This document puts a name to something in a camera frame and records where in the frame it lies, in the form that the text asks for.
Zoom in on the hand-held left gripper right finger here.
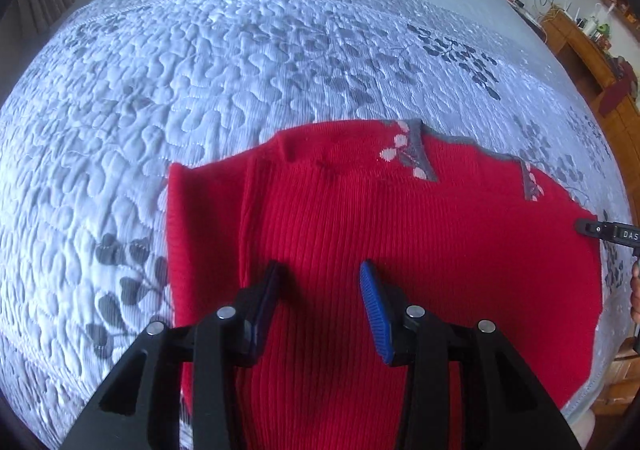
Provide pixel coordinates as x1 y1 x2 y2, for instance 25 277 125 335
359 260 583 450

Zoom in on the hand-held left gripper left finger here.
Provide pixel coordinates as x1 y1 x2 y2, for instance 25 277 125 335
60 260 282 450

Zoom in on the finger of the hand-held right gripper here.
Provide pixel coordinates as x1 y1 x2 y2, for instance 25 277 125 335
574 217 610 237

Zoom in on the red knitted sweater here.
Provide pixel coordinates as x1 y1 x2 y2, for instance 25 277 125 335
165 119 604 450

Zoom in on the person's right hand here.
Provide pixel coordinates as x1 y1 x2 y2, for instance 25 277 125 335
629 259 640 327

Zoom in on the dark red cloth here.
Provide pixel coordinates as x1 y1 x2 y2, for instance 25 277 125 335
599 74 632 117

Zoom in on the wooden desk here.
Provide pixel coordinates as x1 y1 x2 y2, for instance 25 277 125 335
542 5 640 418

